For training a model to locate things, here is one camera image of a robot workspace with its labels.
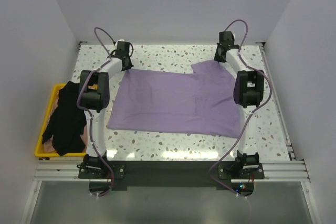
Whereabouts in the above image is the purple t shirt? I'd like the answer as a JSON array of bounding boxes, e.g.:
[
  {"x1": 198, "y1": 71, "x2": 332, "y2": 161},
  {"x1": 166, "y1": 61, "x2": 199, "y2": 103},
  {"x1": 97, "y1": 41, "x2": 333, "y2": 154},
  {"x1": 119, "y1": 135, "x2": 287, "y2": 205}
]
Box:
[{"x1": 107, "y1": 60, "x2": 241, "y2": 138}]

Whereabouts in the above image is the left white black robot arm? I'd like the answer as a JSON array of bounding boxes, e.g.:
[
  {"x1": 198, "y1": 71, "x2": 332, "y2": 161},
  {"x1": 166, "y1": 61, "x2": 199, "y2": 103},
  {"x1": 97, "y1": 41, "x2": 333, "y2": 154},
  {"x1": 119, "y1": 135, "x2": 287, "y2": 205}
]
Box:
[{"x1": 77, "y1": 40, "x2": 134, "y2": 158}]

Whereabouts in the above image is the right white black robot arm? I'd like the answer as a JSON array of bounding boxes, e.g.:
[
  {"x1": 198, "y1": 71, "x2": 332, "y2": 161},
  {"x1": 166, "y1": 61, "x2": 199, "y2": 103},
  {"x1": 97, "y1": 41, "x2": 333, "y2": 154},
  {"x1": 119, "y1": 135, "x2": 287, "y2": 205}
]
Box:
[{"x1": 214, "y1": 31, "x2": 265, "y2": 178}]

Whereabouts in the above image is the black t shirt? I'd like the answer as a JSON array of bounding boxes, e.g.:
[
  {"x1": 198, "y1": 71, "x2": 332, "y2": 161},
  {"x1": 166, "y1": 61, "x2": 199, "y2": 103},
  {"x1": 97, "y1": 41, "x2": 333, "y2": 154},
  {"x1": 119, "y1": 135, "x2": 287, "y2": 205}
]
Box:
[{"x1": 41, "y1": 80, "x2": 87, "y2": 156}]

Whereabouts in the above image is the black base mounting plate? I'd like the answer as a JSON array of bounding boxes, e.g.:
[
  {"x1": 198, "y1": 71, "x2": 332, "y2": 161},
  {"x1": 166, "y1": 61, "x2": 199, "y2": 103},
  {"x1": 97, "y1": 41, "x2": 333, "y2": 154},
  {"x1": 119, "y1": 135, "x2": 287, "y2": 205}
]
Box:
[{"x1": 77, "y1": 157, "x2": 265, "y2": 196}]

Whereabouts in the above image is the yellow plastic tray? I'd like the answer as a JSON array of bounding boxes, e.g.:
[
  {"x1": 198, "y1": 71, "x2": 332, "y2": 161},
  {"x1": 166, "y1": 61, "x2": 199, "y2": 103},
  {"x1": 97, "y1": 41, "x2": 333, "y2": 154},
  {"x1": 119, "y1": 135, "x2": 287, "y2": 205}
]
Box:
[{"x1": 34, "y1": 83, "x2": 89, "y2": 158}]

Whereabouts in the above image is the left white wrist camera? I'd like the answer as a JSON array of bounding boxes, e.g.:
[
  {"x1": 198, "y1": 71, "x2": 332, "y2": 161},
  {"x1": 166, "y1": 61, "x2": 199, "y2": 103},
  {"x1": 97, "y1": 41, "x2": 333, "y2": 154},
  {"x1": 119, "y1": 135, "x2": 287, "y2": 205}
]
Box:
[{"x1": 114, "y1": 39, "x2": 126, "y2": 48}]

